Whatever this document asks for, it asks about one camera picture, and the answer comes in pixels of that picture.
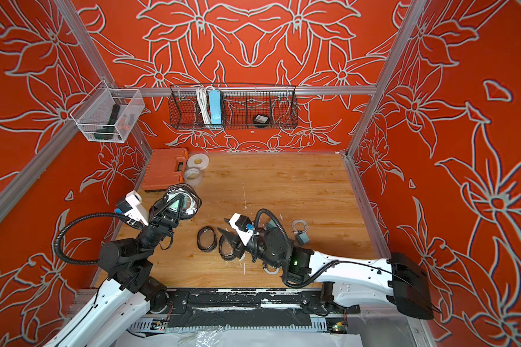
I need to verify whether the orange plastic tool case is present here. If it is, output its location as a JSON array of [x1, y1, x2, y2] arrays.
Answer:
[[141, 148, 189, 192]]

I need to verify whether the white tape roll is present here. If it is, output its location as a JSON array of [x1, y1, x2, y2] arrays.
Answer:
[[187, 153, 210, 171]]

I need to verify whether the white cable in basket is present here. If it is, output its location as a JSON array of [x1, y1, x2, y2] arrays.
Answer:
[[196, 86, 212, 127]]

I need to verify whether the black wire wall basket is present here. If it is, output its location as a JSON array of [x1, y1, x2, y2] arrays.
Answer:
[[168, 83, 299, 130]]

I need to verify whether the black charger in basket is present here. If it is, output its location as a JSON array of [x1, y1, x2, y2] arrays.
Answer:
[[253, 114, 270, 126]]

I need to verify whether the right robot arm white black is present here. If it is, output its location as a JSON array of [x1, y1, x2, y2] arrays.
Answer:
[[220, 228, 438, 320]]

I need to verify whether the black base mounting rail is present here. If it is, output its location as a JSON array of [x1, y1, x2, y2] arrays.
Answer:
[[152, 289, 360, 332]]

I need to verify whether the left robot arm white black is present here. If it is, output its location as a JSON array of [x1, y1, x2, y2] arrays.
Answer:
[[47, 192, 195, 346]]

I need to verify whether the clear acrylic wall box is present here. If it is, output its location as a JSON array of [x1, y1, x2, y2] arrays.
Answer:
[[69, 88, 145, 143]]

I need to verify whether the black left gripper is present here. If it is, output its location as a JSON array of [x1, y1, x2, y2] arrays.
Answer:
[[134, 192, 182, 265]]

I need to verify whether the clear tape roll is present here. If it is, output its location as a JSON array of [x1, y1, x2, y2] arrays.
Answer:
[[183, 168, 203, 187]]

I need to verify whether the teal charger near right arm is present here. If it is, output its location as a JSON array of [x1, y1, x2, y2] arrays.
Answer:
[[295, 232, 311, 246]]

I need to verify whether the light blue power bank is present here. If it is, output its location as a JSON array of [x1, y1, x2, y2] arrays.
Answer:
[[208, 90, 222, 126]]

